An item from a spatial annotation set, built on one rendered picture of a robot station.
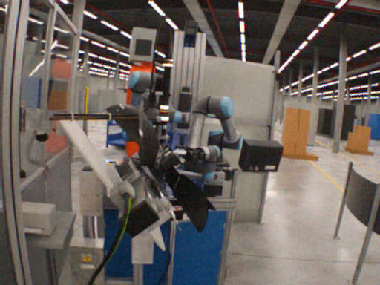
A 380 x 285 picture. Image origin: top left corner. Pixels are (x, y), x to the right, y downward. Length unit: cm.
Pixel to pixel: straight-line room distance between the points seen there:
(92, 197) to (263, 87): 268
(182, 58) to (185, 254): 147
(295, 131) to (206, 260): 772
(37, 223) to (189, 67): 161
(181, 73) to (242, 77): 124
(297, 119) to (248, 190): 612
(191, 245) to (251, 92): 205
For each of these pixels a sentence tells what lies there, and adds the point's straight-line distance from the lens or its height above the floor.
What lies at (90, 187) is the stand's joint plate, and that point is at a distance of 125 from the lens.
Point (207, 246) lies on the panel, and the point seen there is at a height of 50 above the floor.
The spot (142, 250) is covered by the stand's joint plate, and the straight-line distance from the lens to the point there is 136.
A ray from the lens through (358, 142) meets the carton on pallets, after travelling 1359.
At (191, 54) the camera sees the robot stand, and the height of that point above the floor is 184.
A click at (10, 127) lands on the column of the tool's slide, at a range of 104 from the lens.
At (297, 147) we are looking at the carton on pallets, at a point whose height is 36.
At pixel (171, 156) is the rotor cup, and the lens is 125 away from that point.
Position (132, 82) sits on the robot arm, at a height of 157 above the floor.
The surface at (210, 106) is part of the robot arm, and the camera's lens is 177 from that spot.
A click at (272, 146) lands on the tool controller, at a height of 123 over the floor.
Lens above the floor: 146
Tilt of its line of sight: 8 degrees down
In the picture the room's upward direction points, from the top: 5 degrees clockwise
